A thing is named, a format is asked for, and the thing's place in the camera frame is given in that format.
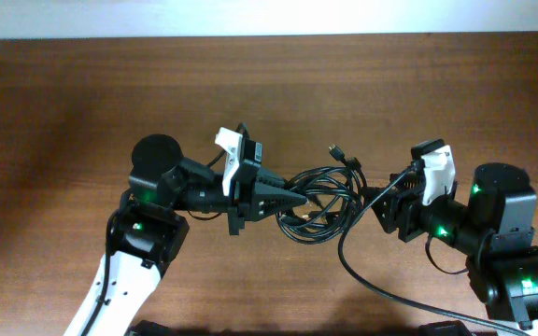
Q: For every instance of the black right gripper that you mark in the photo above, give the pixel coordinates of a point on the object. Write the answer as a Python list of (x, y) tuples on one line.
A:
[(406, 215)]

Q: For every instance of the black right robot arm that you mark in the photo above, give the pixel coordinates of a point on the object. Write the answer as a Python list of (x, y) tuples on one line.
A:
[(493, 230)]

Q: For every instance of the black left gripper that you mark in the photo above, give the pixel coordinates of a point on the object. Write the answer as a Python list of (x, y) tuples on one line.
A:
[(241, 199)]

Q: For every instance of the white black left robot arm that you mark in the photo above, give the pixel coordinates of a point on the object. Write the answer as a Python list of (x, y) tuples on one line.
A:
[(145, 233)]

